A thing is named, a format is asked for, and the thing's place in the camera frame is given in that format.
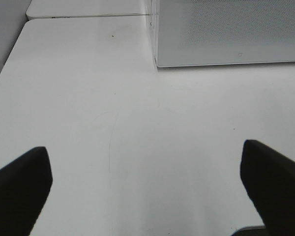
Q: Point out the white microwave oven body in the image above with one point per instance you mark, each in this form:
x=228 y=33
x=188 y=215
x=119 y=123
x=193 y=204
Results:
x=151 y=32

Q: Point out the white microwave door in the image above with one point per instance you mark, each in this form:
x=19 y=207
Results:
x=217 y=32

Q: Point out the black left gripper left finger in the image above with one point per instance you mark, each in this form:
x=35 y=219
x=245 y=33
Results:
x=25 y=184

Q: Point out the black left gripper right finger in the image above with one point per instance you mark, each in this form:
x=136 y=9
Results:
x=269 y=180

